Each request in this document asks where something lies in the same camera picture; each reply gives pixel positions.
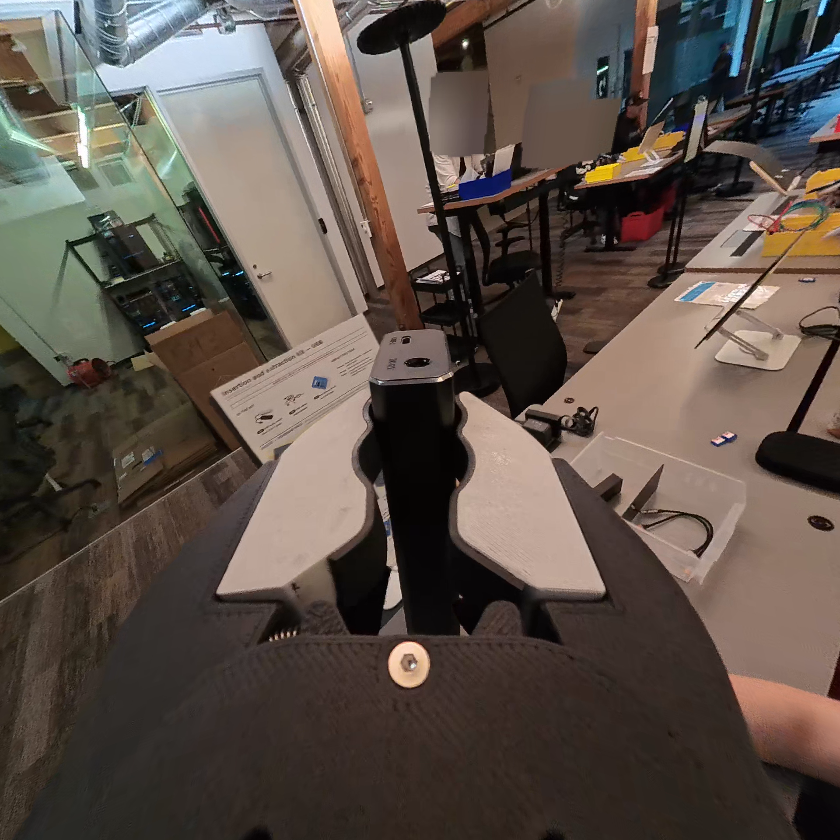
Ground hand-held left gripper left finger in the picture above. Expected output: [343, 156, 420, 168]
[217, 392, 385, 611]

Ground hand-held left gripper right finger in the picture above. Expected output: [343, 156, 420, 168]
[451, 392, 606, 599]

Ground black usb hub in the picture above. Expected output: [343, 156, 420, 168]
[369, 330, 460, 636]

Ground clear plastic bin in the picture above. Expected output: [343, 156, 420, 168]
[570, 433, 747, 584]

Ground person's right forearm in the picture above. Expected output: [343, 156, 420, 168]
[728, 675, 840, 785]

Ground black power adapter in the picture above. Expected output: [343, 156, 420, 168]
[523, 407, 599, 452]

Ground dark bin divider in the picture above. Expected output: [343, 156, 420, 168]
[622, 465, 665, 522]

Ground printed instruction sheet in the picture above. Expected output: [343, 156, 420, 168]
[211, 314, 395, 463]

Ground black office chair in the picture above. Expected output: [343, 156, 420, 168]
[482, 220, 544, 287]
[479, 272, 568, 421]

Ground brown cardboard boxes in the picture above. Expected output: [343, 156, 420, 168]
[144, 308, 263, 450]

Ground black wrist rest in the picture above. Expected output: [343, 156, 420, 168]
[755, 430, 840, 494]

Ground thin dark board stand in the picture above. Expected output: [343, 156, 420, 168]
[694, 220, 834, 371]

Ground white paper sheet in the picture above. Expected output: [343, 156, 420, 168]
[675, 281, 781, 309]

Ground plain white door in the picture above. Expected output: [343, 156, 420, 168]
[157, 72, 355, 349]

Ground black metal shelf rack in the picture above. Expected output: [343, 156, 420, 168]
[66, 213, 204, 336]

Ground red storage bin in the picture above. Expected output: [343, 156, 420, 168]
[620, 206, 665, 244]

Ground blue storage bin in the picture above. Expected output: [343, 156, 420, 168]
[458, 169, 514, 202]

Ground wooden standing desk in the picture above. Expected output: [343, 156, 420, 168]
[419, 167, 565, 299]

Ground black floor lamp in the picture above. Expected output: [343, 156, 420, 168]
[357, 0, 503, 398]

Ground wooden post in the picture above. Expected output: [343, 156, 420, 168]
[293, 0, 422, 332]

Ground silver air duct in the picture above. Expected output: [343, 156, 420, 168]
[92, 0, 217, 67]

